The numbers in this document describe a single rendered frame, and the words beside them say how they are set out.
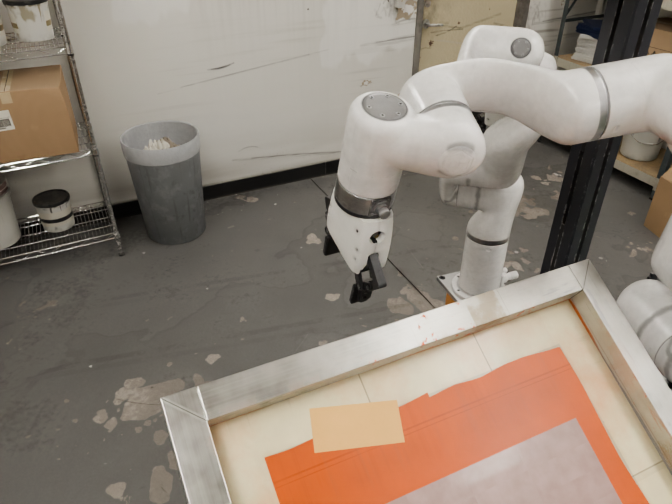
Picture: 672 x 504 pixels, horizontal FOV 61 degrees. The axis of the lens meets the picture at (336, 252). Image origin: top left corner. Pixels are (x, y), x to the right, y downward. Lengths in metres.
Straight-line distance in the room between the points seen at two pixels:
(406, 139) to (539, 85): 0.18
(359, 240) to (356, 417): 0.21
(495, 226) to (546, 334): 0.49
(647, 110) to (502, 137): 0.36
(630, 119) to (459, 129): 0.20
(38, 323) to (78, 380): 0.53
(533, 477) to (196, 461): 0.38
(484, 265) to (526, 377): 0.57
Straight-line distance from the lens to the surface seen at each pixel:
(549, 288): 0.80
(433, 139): 0.62
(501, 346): 0.77
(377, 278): 0.73
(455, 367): 0.73
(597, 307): 0.83
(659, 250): 0.93
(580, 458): 0.79
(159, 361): 2.93
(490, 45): 1.11
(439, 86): 0.68
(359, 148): 0.63
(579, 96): 0.69
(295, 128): 4.20
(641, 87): 0.72
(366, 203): 0.67
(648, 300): 0.97
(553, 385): 0.79
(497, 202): 1.23
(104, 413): 2.78
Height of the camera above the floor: 1.98
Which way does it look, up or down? 34 degrees down
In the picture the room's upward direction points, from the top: straight up
